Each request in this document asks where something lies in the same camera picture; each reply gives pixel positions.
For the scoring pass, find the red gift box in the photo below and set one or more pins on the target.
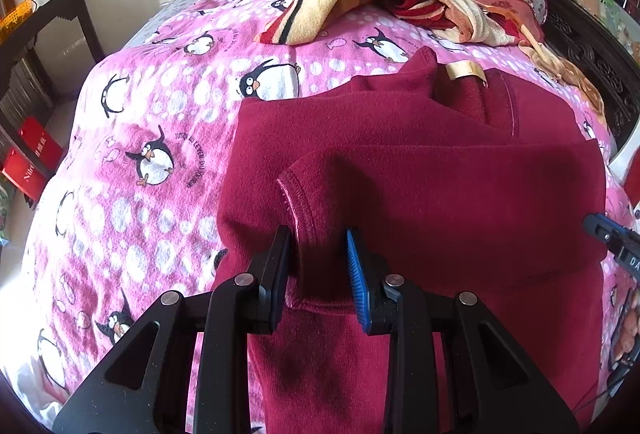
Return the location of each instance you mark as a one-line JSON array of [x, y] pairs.
[[40, 142], [22, 176]]

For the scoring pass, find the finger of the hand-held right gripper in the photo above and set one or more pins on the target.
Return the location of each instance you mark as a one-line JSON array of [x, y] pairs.
[[600, 225]]

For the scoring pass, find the yellow perforated plastic piece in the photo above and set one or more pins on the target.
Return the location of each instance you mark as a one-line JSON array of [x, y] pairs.
[[15, 17]]

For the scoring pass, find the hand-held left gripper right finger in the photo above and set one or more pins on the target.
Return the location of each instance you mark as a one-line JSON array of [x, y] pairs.
[[358, 269]]

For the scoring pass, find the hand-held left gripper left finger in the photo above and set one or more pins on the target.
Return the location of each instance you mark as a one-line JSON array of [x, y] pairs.
[[278, 264]]

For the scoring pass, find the dark carved wooden headboard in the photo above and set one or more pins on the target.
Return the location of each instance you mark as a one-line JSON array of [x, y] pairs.
[[595, 59]]

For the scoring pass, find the pink penguin print blanket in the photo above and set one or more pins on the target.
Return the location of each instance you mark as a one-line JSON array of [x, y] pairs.
[[150, 114]]

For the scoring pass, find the dark red sweater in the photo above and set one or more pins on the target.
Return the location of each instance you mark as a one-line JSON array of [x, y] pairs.
[[450, 194]]

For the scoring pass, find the red heart pillow with frill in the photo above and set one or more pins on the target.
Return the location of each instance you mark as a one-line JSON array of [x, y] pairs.
[[500, 4]]

